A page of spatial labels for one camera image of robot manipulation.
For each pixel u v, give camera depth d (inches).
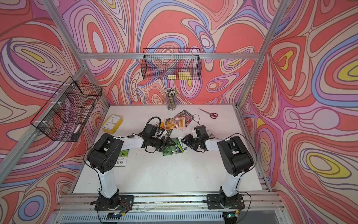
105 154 20.1
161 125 35.0
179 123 42.3
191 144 34.0
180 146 36.9
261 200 29.6
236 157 19.4
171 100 42.8
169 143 33.3
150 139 32.0
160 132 34.0
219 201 28.3
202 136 30.4
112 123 41.2
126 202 28.7
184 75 35.8
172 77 32.8
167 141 33.5
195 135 34.8
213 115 44.2
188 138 34.2
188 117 43.7
